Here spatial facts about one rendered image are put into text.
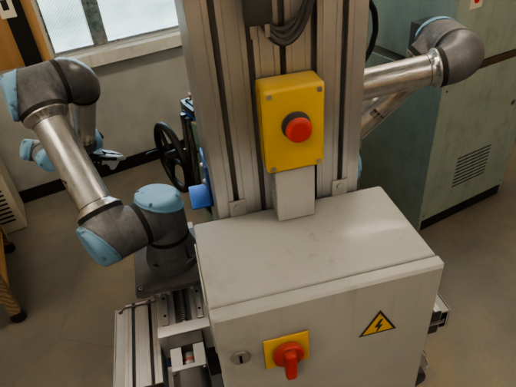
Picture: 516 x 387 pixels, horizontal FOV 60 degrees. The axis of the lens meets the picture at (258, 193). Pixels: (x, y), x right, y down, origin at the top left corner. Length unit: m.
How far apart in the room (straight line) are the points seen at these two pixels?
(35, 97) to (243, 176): 0.66
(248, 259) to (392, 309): 0.23
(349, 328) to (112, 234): 0.63
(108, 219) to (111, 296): 1.33
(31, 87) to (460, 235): 2.17
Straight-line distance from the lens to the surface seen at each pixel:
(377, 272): 0.67
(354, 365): 0.80
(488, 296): 2.39
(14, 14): 2.82
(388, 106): 1.32
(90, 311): 2.42
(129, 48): 2.99
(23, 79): 1.25
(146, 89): 3.16
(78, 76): 1.27
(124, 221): 1.14
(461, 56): 1.19
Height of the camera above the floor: 1.71
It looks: 37 degrees down
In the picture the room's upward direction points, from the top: 6 degrees counter-clockwise
